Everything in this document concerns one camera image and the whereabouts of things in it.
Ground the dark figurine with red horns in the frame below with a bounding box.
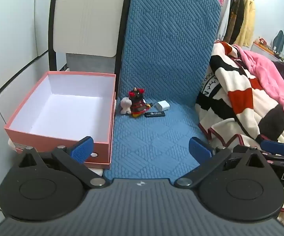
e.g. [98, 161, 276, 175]
[128, 88, 153, 117]

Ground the white charger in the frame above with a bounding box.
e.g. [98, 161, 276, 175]
[156, 100, 171, 112]

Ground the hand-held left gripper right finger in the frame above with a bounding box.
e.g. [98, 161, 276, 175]
[174, 137, 266, 189]

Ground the beige panel with black frame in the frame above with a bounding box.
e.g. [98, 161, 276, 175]
[48, 0, 133, 96]

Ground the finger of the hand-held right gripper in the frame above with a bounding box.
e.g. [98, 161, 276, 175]
[259, 140, 284, 163]

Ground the pink fleece blanket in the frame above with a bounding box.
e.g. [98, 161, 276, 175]
[232, 44, 284, 125]

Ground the pink cardboard box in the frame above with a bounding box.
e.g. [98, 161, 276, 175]
[4, 71, 116, 170]

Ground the white wardrobe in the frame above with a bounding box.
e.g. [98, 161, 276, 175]
[0, 0, 70, 217]

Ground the white plush toy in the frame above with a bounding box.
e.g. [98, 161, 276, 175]
[120, 97, 133, 115]

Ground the grey panel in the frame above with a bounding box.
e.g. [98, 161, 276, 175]
[65, 53, 116, 75]

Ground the dark brown hanging coat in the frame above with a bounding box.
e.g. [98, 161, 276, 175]
[224, 0, 246, 46]

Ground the yellow hanging jacket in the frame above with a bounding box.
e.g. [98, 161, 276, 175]
[235, 0, 256, 48]

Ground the blue quilted cushion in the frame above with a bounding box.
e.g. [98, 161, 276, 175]
[103, 0, 222, 180]

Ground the black stick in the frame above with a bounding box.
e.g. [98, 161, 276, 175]
[144, 111, 166, 118]

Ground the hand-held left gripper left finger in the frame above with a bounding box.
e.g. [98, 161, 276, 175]
[17, 136, 110, 189]

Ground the light desk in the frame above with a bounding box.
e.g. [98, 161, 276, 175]
[251, 42, 284, 62]

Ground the white hanging garment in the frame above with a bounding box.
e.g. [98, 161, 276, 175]
[217, 0, 234, 41]

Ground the red black white striped blanket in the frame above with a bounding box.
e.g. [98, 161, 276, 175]
[195, 40, 284, 154]

